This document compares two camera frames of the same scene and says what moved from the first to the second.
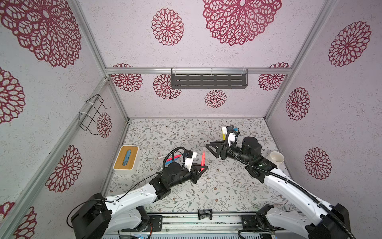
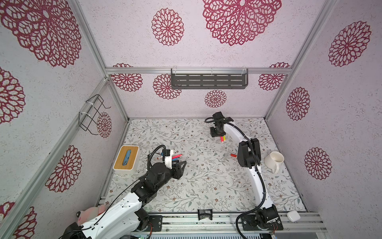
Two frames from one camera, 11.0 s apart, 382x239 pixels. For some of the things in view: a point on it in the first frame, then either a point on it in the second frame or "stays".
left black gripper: [194, 170] to [178, 172]
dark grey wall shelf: [209, 78] stays
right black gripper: [221, 152] to [213, 133]
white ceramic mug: [277, 159] stays
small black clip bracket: [203, 213] stays
